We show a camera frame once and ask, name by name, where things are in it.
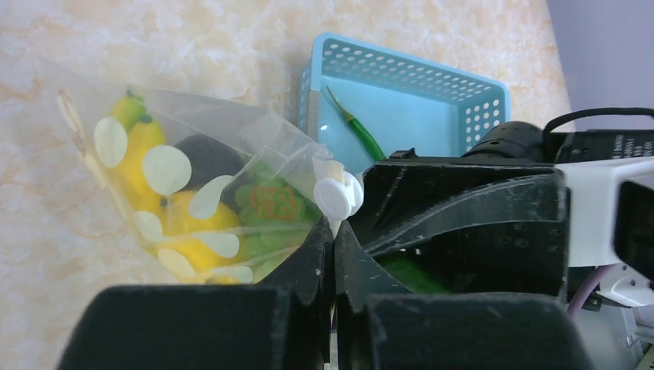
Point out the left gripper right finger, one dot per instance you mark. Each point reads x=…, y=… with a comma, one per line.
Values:
x=382, y=325

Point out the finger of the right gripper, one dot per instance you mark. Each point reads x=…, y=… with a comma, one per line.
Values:
x=474, y=226

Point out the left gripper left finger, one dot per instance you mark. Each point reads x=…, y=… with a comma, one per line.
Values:
x=282, y=322

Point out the green cucumber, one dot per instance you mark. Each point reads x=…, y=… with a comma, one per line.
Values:
x=409, y=274

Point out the green grapes bunch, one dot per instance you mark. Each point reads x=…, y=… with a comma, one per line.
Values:
x=275, y=216

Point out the yellow mango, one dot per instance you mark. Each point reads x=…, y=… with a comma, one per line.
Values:
x=192, y=247

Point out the clear dotted zip bag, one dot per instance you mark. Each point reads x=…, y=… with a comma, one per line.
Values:
x=218, y=192

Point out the thin green chili pepper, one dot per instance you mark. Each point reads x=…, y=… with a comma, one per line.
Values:
x=365, y=138

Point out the blue plastic basket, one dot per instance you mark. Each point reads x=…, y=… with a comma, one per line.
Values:
x=403, y=101

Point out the purple eggplant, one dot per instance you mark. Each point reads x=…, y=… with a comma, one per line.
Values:
x=209, y=158

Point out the yellow banana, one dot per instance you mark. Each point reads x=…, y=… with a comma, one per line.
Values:
x=143, y=133

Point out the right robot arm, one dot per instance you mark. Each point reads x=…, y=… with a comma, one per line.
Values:
x=516, y=140

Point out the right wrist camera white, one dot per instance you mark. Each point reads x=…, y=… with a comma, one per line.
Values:
x=611, y=229

